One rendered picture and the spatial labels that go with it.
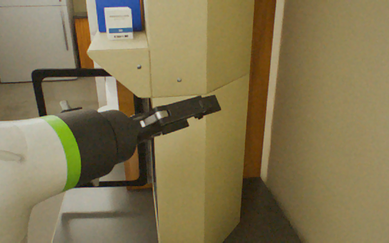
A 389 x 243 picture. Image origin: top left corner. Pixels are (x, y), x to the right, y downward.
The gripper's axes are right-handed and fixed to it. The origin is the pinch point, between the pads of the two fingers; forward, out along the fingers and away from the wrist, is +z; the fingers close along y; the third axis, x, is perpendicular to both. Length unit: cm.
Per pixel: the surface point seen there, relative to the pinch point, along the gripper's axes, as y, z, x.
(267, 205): 25, 48, 32
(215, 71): -0.3, 12.3, -7.2
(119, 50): 6.7, -3.6, -16.4
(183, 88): 4.1, 6.0, -6.2
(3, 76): 473, 195, -215
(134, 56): 5.8, -1.7, -14.5
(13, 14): 400, 206, -279
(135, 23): 13.6, 11.1, -26.6
